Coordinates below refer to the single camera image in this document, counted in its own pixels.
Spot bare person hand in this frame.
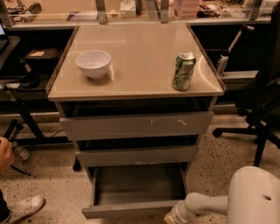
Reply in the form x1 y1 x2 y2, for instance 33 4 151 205
0 137 15 174

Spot white ceramic bowl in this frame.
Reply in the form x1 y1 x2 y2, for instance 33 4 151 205
75 50 111 79

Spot grey top drawer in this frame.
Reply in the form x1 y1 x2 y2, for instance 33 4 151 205
60 111 214 141

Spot white sneaker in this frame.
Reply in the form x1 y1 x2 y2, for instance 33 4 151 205
0 195 45 224

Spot plastic water bottle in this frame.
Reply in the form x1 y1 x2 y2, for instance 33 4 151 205
14 146 31 161

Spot dark round object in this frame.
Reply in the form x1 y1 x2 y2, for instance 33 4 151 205
20 74 40 89

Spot pink stacked trays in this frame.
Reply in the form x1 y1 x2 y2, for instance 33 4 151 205
172 0 200 19

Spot green soda can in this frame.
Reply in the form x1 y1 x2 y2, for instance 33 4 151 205
172 52 196 91

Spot grey middle drawer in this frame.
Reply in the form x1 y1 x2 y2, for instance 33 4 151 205
76 145 199 167

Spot grey drawer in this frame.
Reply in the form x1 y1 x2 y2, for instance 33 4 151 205
82 164 187 219
76 145 199 167
60 111 214 141

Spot black box with label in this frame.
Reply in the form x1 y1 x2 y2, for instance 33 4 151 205
24 48 61 64

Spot black stand frame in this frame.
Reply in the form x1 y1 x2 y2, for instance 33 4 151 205
0 84 71 148

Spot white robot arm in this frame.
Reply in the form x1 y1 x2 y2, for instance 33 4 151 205
164 166 280 224

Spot grey bottom drawer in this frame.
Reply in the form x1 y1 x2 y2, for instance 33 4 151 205
82 164 187 219

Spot grey drawer cabinet with top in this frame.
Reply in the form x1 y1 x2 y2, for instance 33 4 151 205
45 22 227 193

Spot black office chair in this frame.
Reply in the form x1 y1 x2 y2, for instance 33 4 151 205
213 3 280 166

